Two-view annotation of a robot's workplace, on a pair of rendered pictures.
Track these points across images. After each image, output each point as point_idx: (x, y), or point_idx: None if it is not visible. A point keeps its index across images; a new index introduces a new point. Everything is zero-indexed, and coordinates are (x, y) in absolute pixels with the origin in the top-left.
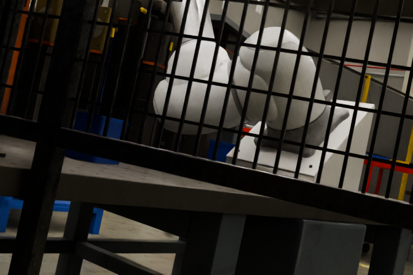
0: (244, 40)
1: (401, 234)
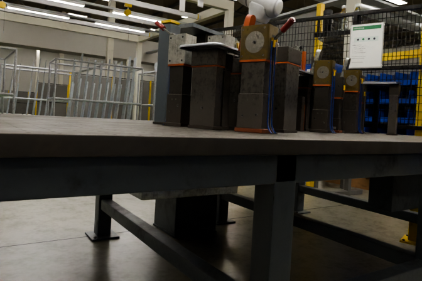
0: (186, 32)
1: None
